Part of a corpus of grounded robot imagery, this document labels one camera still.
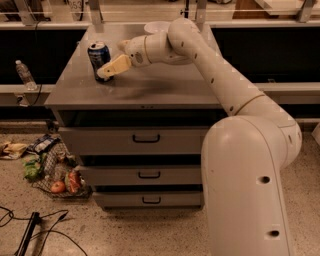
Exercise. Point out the grey drawer cabinet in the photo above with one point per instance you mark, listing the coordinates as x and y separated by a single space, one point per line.
158 95

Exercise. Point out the yellow cloth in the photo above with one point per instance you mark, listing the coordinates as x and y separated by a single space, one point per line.
12 151

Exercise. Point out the blue snack bag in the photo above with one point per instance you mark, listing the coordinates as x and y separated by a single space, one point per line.
42 144

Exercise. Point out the middle grey drawer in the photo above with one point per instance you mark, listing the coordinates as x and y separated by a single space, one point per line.
140 175

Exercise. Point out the wire mesh basket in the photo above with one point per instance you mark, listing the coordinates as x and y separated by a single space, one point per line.
58 162

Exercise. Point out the grey drawer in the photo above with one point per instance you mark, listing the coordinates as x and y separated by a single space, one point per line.
132 141
148 199
140 175

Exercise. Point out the red tomato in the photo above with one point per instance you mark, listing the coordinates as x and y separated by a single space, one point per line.
58 187

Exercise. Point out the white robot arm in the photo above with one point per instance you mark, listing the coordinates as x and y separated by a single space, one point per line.
242 154

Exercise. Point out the blue pepsi can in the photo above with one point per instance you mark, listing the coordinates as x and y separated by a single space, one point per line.
99 55

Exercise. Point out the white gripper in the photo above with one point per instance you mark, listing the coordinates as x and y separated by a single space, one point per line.
136 50

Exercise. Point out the clear plastic water bottle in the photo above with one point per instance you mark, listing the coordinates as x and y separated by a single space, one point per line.
26 76

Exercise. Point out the bottom grey drawer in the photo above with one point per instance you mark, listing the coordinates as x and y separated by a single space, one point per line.
148 199

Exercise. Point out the red orange snack packet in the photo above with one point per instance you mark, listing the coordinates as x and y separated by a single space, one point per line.
73 182

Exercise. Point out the top grey drawer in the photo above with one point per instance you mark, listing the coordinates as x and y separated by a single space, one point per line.
132 141

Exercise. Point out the white ceramic bowl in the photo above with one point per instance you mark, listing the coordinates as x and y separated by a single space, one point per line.
156 27

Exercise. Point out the green snack bag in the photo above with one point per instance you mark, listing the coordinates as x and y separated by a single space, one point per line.
33 167

